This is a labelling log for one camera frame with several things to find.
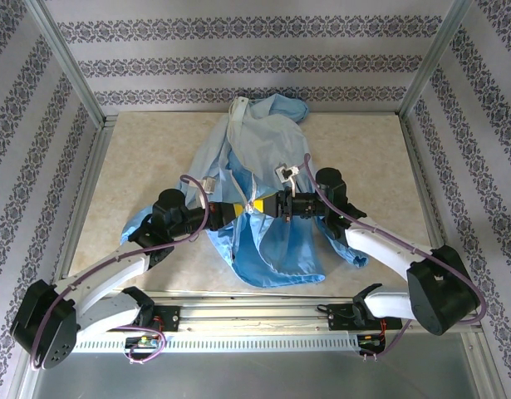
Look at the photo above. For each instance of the light blue zip jacket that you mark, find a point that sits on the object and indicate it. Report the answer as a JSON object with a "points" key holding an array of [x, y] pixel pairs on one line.
{"points": [[271, 137]]}

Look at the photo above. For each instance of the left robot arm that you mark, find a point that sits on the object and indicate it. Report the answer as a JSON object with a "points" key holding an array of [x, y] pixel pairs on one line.
{"points": [[114, 270]]}

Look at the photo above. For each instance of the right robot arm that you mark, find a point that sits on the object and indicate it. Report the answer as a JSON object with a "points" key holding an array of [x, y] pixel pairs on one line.
{"points": [[379, 249]]}

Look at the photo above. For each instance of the small connector board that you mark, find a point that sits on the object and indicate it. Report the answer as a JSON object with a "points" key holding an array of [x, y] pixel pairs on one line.
{"points": [[145, 342], [369, 341]]}

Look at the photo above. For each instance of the shiny metal sheet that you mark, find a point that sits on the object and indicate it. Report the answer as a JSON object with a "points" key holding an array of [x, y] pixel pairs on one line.
{"points": [[255, 374]]}

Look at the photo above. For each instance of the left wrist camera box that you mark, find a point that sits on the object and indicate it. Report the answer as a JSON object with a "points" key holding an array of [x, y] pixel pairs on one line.
{"points": [[208, 185]]}

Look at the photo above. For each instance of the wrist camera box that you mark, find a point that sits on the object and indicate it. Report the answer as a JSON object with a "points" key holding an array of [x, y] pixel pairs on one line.
{"points": [[208, 185], [286, 172]]}

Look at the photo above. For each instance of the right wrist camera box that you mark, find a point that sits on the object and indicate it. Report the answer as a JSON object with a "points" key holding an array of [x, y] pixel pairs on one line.
{"points": [[286, 172]]}

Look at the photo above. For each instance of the aluminium side rail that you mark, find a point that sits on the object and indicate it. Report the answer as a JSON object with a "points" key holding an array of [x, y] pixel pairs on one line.
{"points": [[93, 166], [425, 187]]}

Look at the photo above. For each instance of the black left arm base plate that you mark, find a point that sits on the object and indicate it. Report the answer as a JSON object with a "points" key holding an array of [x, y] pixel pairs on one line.
{"points": [[170, 318]]}

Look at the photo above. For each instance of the aluminium front rail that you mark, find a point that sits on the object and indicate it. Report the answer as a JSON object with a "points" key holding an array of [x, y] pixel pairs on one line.
{"points": [[255, 318]]}

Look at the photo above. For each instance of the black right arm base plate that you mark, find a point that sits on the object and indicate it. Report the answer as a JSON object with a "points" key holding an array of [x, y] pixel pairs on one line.
{"points": [[338, 318]]}

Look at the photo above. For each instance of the aluminium frame post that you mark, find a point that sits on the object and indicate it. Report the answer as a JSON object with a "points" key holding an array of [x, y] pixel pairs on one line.
{"points": [[435, 62], [64, 62]]}

